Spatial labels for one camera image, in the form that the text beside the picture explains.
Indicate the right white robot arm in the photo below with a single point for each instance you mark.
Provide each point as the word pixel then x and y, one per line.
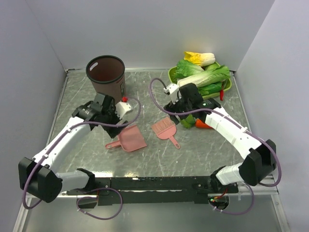
pixel 258 160

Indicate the red chili toy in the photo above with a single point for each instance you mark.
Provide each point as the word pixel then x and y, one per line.
pixel 221 94

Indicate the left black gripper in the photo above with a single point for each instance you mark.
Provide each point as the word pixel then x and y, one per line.
pixel 111 130

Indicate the pink plastic brush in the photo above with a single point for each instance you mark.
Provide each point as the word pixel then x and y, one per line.
pixel 166 129

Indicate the pink plastic dustpan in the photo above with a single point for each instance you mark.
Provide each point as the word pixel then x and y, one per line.
pixel 130 139

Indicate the brown plastic waste bin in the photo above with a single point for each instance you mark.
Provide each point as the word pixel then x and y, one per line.
pixel 107 75

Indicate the toy carrot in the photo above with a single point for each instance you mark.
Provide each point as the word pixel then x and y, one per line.
pixel 190 122

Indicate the white bok choy toy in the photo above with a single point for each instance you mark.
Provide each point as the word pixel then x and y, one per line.
pixel 206 77

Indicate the green plastic tray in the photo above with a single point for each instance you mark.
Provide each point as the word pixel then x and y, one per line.
pixel 209 91

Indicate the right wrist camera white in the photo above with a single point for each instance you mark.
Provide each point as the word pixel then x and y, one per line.
pixel 173 91

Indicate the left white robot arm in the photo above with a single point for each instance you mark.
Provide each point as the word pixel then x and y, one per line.
pixel 39 176

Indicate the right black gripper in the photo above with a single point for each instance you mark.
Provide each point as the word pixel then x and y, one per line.
pixel 170 106

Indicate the yellow napa cabbage toy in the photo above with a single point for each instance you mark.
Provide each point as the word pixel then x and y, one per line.
pixel 200 59

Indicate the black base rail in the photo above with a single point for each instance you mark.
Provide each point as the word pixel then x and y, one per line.
pixel 173 189

